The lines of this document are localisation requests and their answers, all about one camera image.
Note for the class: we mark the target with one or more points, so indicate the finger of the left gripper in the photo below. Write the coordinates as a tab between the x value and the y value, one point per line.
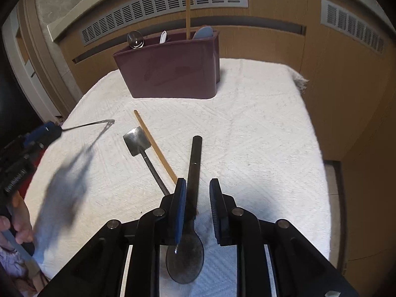
45	135

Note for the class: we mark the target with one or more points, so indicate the steel bottle opener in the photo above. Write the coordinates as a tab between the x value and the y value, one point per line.
105	121

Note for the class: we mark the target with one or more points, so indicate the shiny steel spoon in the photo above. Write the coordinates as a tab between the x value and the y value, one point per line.
135	40

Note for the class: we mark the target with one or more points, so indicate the dark metal spoon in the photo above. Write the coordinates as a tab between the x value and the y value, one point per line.
185	261

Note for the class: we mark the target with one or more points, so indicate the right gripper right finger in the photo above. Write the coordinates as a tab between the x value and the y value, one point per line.
272	257

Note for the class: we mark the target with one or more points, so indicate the small steel spatula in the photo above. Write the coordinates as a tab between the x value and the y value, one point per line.
137	144

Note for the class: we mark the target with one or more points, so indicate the white ceramic spoon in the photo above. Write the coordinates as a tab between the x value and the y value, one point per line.
163	37

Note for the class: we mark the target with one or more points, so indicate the maroon plastic utensil holder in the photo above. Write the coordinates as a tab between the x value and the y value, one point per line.
178	68

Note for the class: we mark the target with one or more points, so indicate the white textured table cloth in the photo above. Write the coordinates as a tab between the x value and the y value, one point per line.
258	141

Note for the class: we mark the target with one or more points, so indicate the blue plastic serving spoon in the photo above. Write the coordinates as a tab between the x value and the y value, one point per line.
203	32

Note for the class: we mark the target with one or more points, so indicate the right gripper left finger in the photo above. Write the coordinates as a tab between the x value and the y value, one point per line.
122	259

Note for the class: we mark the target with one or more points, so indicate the wooden chopstick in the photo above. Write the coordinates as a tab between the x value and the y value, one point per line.
188	19
156	148

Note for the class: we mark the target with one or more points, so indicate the person left hand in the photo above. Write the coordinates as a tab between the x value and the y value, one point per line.
20	220

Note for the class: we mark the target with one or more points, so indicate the grey ventilation grille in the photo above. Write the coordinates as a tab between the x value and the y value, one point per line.
340	19
135	11

